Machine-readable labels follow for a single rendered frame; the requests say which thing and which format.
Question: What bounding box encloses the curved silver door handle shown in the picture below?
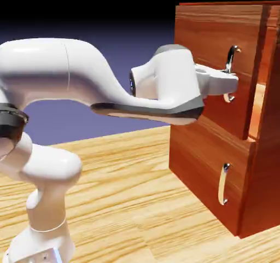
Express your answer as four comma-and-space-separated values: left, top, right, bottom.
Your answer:
218, 162, 232, 206
220, 45, 242, 103

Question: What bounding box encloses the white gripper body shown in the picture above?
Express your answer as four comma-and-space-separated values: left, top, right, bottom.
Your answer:
205, 69, 239, 97

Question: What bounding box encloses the reddish wooden cabinet door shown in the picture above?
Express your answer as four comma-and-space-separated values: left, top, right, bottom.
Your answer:
168, 115, 257, 237
174, 4, 272, 141

